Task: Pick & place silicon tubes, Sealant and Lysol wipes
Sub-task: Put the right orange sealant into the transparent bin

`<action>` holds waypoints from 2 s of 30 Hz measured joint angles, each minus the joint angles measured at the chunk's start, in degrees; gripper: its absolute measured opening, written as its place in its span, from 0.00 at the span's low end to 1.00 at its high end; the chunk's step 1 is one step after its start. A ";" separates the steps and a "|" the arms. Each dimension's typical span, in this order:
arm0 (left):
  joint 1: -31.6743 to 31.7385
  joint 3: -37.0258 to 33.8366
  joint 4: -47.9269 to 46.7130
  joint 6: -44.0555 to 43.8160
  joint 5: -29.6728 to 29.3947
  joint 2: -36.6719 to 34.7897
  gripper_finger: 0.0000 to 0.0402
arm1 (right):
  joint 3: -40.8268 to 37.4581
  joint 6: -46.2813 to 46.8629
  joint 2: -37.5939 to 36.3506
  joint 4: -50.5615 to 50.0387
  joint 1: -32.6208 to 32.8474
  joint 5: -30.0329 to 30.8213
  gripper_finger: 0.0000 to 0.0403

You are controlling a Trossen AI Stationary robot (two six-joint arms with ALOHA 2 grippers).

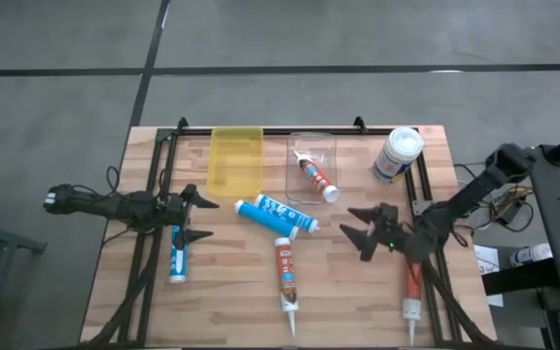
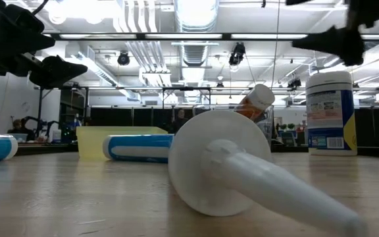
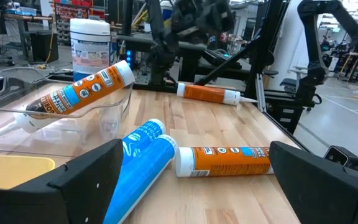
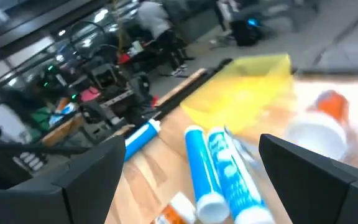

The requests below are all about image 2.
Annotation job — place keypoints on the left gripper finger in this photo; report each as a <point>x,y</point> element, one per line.
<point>58,72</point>
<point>35,42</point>

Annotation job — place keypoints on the orange caulk tube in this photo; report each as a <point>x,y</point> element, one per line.
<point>257,97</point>
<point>219,164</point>

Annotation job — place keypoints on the white Lysol wipes canister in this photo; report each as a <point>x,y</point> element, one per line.
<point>331,112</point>

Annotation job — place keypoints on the person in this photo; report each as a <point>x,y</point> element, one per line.
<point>180,120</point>
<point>17,126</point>

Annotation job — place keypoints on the clear plastic container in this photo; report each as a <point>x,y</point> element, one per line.
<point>20,137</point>

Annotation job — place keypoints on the yellow translucent plastic bin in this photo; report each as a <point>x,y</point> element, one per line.
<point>90,141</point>

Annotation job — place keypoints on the black partition panels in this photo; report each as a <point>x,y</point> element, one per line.
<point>127,116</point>

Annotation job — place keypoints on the green potted plants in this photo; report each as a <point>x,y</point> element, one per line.
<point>289,126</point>

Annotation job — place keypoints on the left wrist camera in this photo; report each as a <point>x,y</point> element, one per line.
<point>21,19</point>

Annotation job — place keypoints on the black hanging camera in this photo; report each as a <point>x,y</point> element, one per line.
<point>123,58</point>
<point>237,54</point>

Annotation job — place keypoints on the silver ventilation duct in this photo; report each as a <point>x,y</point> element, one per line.
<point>196,13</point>

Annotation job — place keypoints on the black metal rack frame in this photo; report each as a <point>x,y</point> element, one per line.
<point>186,88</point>

